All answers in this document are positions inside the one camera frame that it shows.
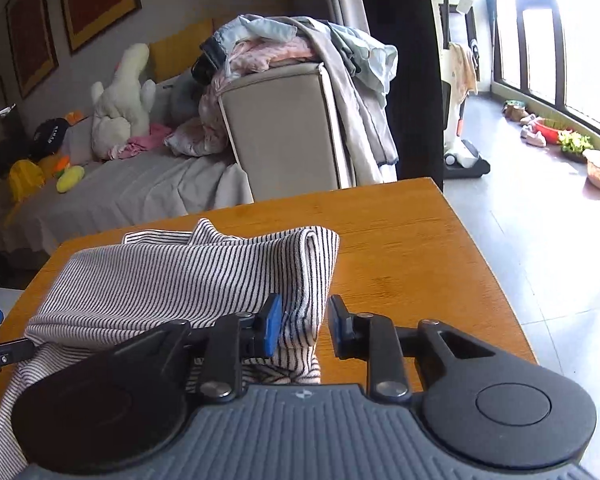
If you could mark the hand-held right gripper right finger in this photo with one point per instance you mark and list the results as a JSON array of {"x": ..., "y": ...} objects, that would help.
[{"x": 337, "y": 327}]

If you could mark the dark denim garment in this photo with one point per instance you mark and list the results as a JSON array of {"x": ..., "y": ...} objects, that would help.
[{"x": 207, "y": 62}]

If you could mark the white plush toy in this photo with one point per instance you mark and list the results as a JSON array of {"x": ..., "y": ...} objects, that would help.
[{"x": 117, "y": 110}]

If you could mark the black-white striped garment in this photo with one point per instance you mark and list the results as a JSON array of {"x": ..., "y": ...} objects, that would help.
[{"x": 180, "y": 270}]

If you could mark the yellow backpack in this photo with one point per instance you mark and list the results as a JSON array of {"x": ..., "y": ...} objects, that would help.
[{"x": 25, "y": 177}]

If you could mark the yellow sofa cushion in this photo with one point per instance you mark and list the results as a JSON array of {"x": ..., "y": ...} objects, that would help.
[{"x": 180, "y": 50}]

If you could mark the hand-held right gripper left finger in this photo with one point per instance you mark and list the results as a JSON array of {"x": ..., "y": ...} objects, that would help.
[{"x": 270, "y": 327}]

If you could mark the grey hanging garment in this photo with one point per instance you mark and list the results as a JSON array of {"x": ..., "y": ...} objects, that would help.
[{"x": 350, "y": 125}]

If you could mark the pink fuzzy garment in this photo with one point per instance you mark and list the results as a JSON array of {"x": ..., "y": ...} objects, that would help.
[{"x": 275, "y": 52}]

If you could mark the pink floral quilt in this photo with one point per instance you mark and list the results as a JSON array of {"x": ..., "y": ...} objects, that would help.
[{"x": 202, "y": 125}]

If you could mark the dark curtain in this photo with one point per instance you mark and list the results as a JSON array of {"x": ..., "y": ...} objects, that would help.
[{"x": 405, "y": 85}]

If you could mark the pink cloth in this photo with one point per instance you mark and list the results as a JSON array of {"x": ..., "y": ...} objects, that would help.
[{"x": 142, "y": 142}]

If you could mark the green potted plant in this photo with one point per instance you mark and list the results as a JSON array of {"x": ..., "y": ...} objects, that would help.
[{"x": 575, "y": 142}]

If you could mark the beige hanging towel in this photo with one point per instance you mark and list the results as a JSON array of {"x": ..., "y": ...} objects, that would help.
[{"x": 465, "y": 72}]

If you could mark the black cap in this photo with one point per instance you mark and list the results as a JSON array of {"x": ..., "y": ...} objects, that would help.
[{"x": 50, "y": 135}]

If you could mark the grey covered sofa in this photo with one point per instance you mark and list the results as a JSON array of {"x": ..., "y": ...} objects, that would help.
[{"x": 130, "y": 190}]

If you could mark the light blue shirt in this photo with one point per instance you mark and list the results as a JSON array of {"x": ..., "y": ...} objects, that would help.
[{"x": 370, "y": 55}]

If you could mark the red tray of sprouts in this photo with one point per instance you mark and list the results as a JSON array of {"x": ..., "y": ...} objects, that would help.
[{"x": 550, "y": 130}]

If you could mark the dark glass cabinet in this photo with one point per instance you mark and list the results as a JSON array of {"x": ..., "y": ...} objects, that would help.
[{"x": 0, "y": 125}]

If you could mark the framed red wall picture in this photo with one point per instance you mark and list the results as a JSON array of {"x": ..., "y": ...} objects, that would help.
[
  {"x": 97, "y": 0},
  {"x": 30, "y": 35}
]

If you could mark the black window frame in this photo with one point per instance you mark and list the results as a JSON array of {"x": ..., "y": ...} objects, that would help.
[{"x": 560, "y": 60}]

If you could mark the yellow-green plush toy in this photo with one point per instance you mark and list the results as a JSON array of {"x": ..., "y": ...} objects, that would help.
[{"x": 70, "y": 179}]

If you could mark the pale blue garment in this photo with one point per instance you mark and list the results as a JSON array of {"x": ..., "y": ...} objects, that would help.
[{"x": 260, "y": 27}]

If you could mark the orange plush toy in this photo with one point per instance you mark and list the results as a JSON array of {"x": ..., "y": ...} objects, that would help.
[{"x": 55, "y": 164}]

